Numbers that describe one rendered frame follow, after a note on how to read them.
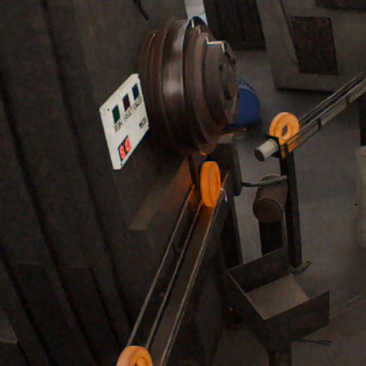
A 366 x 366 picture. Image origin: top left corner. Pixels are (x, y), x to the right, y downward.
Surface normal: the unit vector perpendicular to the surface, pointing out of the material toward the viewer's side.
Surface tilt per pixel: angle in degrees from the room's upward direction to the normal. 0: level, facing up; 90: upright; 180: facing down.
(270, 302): 5
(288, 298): 5
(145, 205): 0
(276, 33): 90
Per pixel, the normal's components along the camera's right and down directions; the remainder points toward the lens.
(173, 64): -0.31, -0.12
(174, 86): -0.29, 0.19
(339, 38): -0.47, 0.50
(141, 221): -0.18, -0.86
